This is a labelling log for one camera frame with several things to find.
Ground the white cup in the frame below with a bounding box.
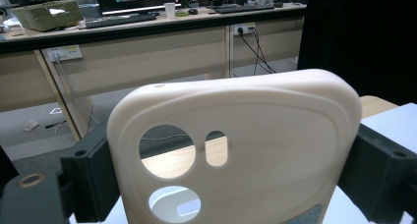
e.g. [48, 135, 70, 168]
[164, 2, 177, 21]

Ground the white scrap on floor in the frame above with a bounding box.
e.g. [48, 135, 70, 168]
[24, 120, 40, 133]

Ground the white wall socket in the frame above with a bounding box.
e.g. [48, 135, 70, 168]
[233, 22, 256, 36]
[45, 45, 83, 63]

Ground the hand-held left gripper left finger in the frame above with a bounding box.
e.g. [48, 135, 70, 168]
[60, 124, 121, 223]

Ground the white power cable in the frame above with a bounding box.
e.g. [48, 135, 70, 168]
[54, 55, 100, 126]

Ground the green woven tissue box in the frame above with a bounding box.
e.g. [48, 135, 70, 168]
[12, 0, 85, 32]

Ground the black curtain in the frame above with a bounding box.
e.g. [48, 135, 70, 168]
[297, 0, 417, 106]

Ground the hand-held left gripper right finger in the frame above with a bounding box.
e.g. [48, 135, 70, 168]
[337, 124, 417, 224]

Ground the black keyboard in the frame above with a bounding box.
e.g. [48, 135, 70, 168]
[85, 12, 157, 30]
[213, 3, 275, 15]

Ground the long beige office desk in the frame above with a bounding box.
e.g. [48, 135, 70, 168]
[0, 2, 308, 141]

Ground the beige painted phone case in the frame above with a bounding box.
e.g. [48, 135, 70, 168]
[106, 69, 363, 224]

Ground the black power cable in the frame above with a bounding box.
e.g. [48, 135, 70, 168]
[239, 28, 277, 76]

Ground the black pen on floor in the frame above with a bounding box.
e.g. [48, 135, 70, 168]
[44, 120, 67, 130]

